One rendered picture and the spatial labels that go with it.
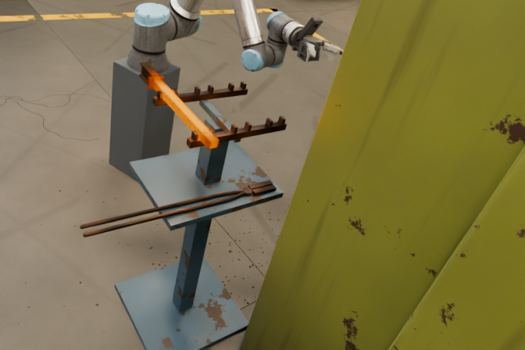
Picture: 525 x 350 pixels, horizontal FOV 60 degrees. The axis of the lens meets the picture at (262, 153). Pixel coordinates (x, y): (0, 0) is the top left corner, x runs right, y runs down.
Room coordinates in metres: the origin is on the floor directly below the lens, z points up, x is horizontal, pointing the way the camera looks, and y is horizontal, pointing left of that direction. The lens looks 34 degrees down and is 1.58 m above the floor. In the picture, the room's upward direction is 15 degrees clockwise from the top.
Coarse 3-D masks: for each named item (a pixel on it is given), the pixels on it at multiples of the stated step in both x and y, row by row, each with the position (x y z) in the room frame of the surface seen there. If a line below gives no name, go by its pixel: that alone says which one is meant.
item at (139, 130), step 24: (120, 72) 1.85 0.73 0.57; (168, 72) 1.91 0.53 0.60; (120, 96) 1.85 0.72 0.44; (144, 96) 1.79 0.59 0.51; (120, 120) 1.84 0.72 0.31; (144, 120) 1.79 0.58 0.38; (168, 120) 1.95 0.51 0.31; (120, 144) 1.84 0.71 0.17; (144, 144) 1.79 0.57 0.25; (168, 144) 1.97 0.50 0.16; (120, 168) 1.84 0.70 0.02
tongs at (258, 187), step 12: (228, 192) 1.08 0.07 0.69; (240, 192) 1.10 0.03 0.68; (252, 192) 1.12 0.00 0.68; (264, 192) 1.13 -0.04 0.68; (180, 204) 0.97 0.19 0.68; (204, 204) 1.00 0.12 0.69; (216, 204) 1.02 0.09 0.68; (120, 216) 0.86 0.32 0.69; (132, 216) 0.88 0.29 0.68; (156, 216) 0.90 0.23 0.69; (84, 228) 0.80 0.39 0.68; (108, 228) 0.81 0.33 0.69; (120, 228) 0.83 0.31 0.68
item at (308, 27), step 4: (312, 20) 1.69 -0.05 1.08; (316, 20) 1.69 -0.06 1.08; (320, 20) 1.71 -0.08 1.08; (308, 24) 1.71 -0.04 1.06; (312, 24) 1.69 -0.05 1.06; (316, 24) 1.70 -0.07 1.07; (320, 24) 1.72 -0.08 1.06; (304, 28) 1.72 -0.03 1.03; (308, 28) 1.70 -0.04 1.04; (312, 28) 1.71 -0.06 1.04; (316, 28) 1.72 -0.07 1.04; (300, 32) 1.73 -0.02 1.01; (304, 32) 1.71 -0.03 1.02; (308, 32) 1.71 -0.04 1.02; (312, 32) 1.73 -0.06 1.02; (300, 36) 1.73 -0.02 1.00; (304, 36) 1.72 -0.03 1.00; (300, 40) 1.72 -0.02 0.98
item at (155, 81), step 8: (144, 64) 1.22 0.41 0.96; (144, 72) 1.22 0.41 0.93; (152, 72) 1.19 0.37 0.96; (144, 80) 1.20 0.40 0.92; (152, 80) 1.16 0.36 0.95; (160, 80) 1.17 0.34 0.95; (152, 88) 1.16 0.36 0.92; (160, 88) 1.13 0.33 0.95; (168, 88) 1.14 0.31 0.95; (168, 96) 1.10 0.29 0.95; (176, 96) 1.11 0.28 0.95; (168, 104) 1.09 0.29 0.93; (176, 104) 1.07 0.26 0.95; (184, 104) 1.08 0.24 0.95; (176, 112) 1.06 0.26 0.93; (184, 112) 1.04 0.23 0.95; (192, 112) 1.05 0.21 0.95; (184, 120) 1.02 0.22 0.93; (192, 120) 1.01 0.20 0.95; (200, 120) 1.02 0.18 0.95; (192, 128) 0.99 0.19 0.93; (200, 128) 0.98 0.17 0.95; (208, 128) 0.99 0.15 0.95; (200, 136) 0.96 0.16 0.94; (208, 136) 0.96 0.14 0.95; (208, 144) 0.94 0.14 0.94; (216, 144) 0.95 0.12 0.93
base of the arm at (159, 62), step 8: (136, 48) 1.86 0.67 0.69; (128, 56) 1.91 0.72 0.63; (136, 56) 1.85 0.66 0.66; (144, 56) 1.85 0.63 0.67; (152, 56) 1.87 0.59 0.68; (160, 56) 1.89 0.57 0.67; (128, 64) 1.86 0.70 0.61; (136, 64) 1.84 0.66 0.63; (152, 64) 1.86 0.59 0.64; (160, 64) 1.88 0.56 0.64; (168, 64) 1.95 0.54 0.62; (160, 72) 1.88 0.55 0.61
